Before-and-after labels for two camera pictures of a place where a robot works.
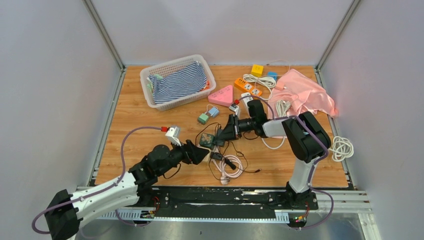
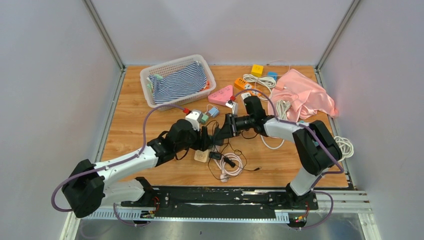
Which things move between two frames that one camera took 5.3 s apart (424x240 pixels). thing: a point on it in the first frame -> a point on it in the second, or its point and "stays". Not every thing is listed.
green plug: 203,118 stays
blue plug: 214,112 stays
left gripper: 192,154 -> 203,141
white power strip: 246,99 stays
